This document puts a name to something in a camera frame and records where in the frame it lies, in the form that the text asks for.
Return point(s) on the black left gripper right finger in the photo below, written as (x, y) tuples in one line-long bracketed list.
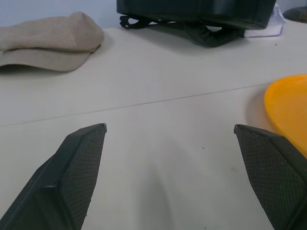
[(275, 172)]

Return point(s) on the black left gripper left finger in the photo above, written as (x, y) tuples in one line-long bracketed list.
[(60, 177)]

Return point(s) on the yellow plastic plate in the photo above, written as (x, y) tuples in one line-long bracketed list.
[(289, 100)]

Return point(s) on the beige flat cap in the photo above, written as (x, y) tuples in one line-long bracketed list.
[(48, 40)]

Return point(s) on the clear plastic bag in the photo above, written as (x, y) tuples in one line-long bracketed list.
[(268, 26)]

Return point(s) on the dark round object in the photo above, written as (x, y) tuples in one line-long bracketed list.
[(296, 14)]

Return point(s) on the black backpack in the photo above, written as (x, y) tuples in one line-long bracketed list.
[(204, 16)]

